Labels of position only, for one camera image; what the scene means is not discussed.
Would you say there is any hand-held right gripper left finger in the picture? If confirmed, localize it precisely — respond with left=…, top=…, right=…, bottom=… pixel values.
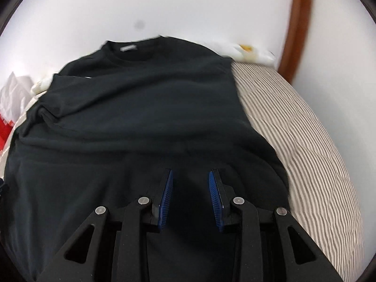
left=37, top=169, right=174, bottom=282

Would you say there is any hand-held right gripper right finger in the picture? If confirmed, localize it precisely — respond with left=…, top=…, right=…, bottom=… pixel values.
left=208, top=169, right=344, bottom=282

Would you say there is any black t-shirt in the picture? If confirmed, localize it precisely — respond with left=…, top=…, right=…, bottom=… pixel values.
left=0, top=35, right=291, bottom=282

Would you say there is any striped bed sheet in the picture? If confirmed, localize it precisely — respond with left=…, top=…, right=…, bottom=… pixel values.
left=9, top=62, right=365, bottom=282

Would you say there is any white printed blanket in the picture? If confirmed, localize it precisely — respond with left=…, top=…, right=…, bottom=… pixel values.
left=164, top=37, right=277, bottom=65

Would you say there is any red cloth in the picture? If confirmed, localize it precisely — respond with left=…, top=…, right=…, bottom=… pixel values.
left=0, top=117, right=15, bottom=155

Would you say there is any white cloth pile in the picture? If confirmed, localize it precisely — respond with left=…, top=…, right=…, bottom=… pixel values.
left=0, top=72, right=34, bottom=124

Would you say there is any brown wooden door frame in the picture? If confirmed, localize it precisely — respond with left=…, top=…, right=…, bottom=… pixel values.
left=278, top=0, right=316, bottom=83

